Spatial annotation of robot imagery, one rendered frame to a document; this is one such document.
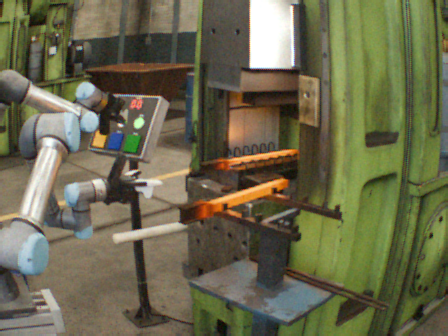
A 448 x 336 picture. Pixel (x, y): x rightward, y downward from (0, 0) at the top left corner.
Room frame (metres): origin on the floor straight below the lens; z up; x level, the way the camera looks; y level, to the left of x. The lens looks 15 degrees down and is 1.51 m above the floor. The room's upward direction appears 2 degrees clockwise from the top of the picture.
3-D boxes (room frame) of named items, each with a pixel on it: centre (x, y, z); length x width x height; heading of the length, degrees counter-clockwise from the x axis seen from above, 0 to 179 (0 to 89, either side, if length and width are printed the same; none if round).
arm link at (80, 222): (1.58, 0.49, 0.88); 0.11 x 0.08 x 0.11; 84
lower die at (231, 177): (2.09, -0.16, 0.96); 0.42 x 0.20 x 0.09; 127
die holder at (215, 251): (2.06, -0.20, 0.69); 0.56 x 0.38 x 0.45; 127
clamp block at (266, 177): (1.86, -0.14, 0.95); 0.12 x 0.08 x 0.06; 127
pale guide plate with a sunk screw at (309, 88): (1.80, -0.28, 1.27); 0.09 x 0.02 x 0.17; 37
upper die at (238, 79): (2.09, -0.16, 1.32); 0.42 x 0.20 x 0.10; 127
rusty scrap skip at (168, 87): (9.04, 1.61, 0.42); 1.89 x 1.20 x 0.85; 48
